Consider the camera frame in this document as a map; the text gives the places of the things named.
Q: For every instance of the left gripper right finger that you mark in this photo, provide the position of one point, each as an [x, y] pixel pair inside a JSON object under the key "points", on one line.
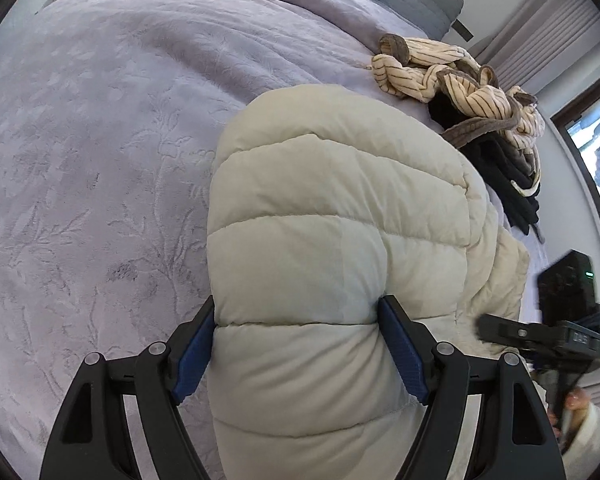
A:
{"points": [[482, 415]]}

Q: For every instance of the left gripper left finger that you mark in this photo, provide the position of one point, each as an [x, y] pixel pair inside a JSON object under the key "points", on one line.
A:
{"points": [[91, 437]]}

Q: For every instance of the cream quilted down jacket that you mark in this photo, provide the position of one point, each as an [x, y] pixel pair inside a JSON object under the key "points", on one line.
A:
{"points": [[323, 201]]}

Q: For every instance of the person right hand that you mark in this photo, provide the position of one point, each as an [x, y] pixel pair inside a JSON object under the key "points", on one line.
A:
{"points": [[577, 403]]}

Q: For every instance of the black garment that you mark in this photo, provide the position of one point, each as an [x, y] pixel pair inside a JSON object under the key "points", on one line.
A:
{"points": [[479, 141]]}

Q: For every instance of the striped beige garment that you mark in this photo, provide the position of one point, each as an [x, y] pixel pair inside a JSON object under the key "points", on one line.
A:
{"points": [[421, 68]]}

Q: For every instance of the grey curtain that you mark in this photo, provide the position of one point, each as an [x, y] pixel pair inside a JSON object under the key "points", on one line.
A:
{"points": [[540, 42]]}

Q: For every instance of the lavender bed blanket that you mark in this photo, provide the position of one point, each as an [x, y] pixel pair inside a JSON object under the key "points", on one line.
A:
{"points": [[111, 113]]}

